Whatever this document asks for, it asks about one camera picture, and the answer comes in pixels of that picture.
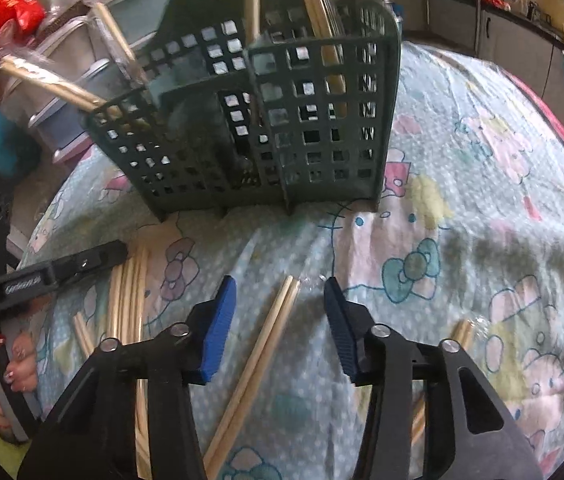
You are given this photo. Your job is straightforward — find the wrapped chopsticks in basket front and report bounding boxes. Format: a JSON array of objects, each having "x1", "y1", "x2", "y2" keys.
[{"x1": 89, "y1": 0, "x2": 148, "y2": 86}]

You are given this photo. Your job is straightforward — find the dark green utensil basket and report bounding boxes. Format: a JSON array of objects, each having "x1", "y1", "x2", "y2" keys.
[{"x1": 84, "y1": 0, "x2": 401, "y2": 218}]

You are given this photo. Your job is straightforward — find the chopsticks leaning in basket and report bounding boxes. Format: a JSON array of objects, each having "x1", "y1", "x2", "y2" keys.
[{"x1": 0, "y1": 54, "x2": 106, "y2": 112}]

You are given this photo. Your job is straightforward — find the chopsticks long pair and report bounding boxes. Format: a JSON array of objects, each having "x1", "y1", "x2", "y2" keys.
[{"x1": 73, "y1": 312, "x2": 96, "y2": 359}]

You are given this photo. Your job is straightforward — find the white kitchen cabinets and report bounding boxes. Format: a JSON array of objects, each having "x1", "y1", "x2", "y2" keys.
[{"x1": 387, "y1": 0, "x2": 564, "y2": 126}]

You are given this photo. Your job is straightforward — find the wrapped chopsticks bundle upper left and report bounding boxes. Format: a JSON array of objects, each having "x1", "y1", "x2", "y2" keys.
[{"x1": 105, "y1": 243, "x2": 152, "y2": 479}]

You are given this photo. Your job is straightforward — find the Hello Kitty patterned tablecloth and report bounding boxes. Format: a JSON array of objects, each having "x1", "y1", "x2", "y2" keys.
[{"x1": 23, "y1": 44, "x2": 564, "y2": 479}]

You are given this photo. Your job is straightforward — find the plastic drawer tower right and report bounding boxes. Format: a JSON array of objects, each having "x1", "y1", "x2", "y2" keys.
[{"x1": 4, "y1": 0, "x2": 168, "y2": 164}]

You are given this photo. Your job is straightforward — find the wrapped chopsticks right pair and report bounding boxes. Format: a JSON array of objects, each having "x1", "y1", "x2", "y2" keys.
[{"x1": 411, "y1": 318, "x2": 474, "y2": 445}]

